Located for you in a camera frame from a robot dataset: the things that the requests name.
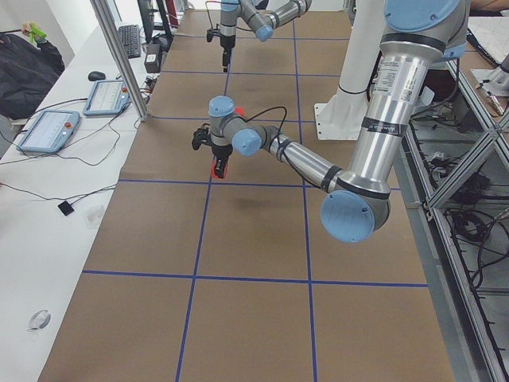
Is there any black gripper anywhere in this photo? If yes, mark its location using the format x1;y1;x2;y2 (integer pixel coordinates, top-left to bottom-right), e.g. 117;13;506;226
220;35;235;72
212;144;232;177

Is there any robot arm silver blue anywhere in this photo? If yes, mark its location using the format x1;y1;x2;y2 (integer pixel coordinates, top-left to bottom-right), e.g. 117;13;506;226
205;1;470;243
219;0;312;72

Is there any black power adapter box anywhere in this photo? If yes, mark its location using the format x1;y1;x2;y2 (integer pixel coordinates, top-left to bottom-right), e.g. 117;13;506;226
144;43;162;73

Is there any black keyboard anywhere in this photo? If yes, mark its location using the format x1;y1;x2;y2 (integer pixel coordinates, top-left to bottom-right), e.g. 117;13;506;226
118;25;141;59

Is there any far blue teach pendant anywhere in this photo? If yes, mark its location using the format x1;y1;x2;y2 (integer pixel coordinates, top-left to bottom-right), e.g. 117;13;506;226
83;80;130;117

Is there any blue teach pendant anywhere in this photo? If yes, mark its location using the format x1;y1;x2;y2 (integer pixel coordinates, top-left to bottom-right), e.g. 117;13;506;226
17;110;81;154
83;80;130;117

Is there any black computer mouse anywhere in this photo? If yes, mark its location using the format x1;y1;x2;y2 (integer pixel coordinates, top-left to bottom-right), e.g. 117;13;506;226
87;71;106;81

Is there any small black square device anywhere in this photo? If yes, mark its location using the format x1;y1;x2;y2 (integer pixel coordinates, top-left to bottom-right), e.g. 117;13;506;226
57;201;75;216

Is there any near blue teach pendant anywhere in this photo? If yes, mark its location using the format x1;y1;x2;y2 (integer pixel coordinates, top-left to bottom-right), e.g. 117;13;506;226
17;110;81;154

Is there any seated person in black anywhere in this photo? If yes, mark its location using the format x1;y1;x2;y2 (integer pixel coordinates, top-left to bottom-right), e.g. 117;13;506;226
1;22;65;119

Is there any clear tape dispenser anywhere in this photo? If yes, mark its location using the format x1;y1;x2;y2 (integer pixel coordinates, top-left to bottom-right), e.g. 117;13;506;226
27;310;52;332

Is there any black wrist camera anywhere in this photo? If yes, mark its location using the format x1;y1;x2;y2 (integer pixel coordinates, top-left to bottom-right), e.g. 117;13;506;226
192;123;212;150
206;24;221;43

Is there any white central pedestal column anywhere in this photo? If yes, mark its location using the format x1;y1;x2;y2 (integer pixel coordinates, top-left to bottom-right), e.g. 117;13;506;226
314;0;386;140

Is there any aluminium frame post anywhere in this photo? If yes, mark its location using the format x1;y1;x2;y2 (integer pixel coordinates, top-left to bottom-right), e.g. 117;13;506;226
90;0;149;122

